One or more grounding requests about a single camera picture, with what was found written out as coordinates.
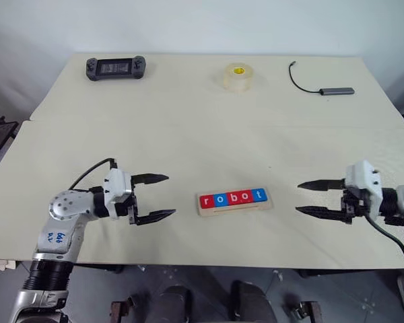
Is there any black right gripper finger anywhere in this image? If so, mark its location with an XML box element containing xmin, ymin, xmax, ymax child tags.
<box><xmin>295</xmin><ymin>205</ymin><xmax>345</xmax><ymax>225</ymax></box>
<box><xmin>298</xmin><ymin>179</ymin><xmax>347</xmax><ymax>192</ymax></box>

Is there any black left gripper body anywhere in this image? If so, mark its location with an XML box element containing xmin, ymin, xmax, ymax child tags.
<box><xmin>116</xmin><ymin>183</ymin><xmax>139</xmax><ymax>227</ymax></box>

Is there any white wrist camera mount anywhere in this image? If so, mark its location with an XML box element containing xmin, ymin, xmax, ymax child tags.
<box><xmin>344</xmin><ymin>159</ymin><xmax>383</xmax><ymax>219</ymax></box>
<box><xmin>102</xmin><ymin>168</ymin><xmax>134</xmax><ymax>221</ymax></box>

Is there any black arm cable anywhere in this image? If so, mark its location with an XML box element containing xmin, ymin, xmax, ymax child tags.
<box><xmin>68</xmin><ymin>157</ymin><xmax>119</xmax><ymax>191</ymax></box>
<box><xmin>363</xmin><ymin>215</ymin><xmax>404</xmax><ymax>270</ymax></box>

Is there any black handheld game console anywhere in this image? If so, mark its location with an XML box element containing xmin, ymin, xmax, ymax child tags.
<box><xmin>85</xmin><ymin>55</ymin><xmax>147</xmax><ymax>81</ymax></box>

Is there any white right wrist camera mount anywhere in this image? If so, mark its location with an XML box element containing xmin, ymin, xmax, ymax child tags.
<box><xmin>344</xmin><ymin>159</ymin><xmax>383</xmax><ymax>219</ymax></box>

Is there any dark rounded shape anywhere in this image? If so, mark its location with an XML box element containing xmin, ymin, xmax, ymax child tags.
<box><xmin>230</xmin><ymin>279</ymin><xmax>275</xmax><ymax>323</ymax></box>
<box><xmin>151</xmin><ymin>285</ymin><xmax>193</xmax><ymax>323</ymax></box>

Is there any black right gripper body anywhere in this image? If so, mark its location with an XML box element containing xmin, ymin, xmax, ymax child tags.
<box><xmin>339</xmin><ymin>188</ymin><xmax>372</xmax><ymax>225</ymax></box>

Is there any rusty metal bracket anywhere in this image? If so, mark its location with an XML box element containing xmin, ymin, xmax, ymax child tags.
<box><xmin>289</xmin><ymin>299</ymin><xmax>321</xmax><ymax>323</ymax></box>
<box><xmin>110</xmin><ymin>295</ymin><xmax>137</xmax><ymax>323</ymax></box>

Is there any wooden tray with letter tiles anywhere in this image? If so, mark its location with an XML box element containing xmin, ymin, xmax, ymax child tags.
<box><xmin>195</xmin><ymin>187</ymin><xmax>275</xmax><ymax>218</ymax></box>

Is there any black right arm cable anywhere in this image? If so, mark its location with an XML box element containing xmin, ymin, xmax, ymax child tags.
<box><xmin>363</xmin><ymin>215</ymin><xmax>404</xmax><ymax>270</ymax></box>

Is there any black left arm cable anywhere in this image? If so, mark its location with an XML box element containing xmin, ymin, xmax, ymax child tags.
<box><xmin>68</xmin><ymin>157</ymin><xmax>119</xmax><ymax>191</ymax></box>

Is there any black table frame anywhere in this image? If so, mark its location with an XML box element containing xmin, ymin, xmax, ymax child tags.
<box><xmin>72</xmin><ymin>263</ymin><xmax>404</xmax><ymax>279</ymax></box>

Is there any black stand base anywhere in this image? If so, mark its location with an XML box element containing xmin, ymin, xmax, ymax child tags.
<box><xmin>0</xmin><ymin>109</ymin><xmax>20</xmax><ymax>153</ymax></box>

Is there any grey usb hub with cable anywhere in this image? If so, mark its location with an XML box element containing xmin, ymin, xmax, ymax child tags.
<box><xmin>288</xmin><ymin>61</ymin><xmax>356</xmax><ymax>97</ymax></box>

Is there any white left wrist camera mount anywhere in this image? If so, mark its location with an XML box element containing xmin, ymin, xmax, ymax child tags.
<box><xmin>102</xmin><ymin>168</ymin><xmax>134</xmax><ymax>221</ymax></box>

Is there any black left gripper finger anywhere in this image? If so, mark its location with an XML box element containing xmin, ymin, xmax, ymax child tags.
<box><xmin>136</xmin><ymin>209</ymin><xmax>177</xmax><ymax>227</ymax></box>
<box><xmin>131</xmin><ymin>173</ymin><xmax>170</xmax><ymax>186</ymax></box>

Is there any clear packing tape roll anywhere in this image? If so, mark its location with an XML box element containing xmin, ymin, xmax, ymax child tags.
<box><xmin>222</xmin><ymin>62</ymin><xmax>255</xmax><ymax>94</ymax></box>

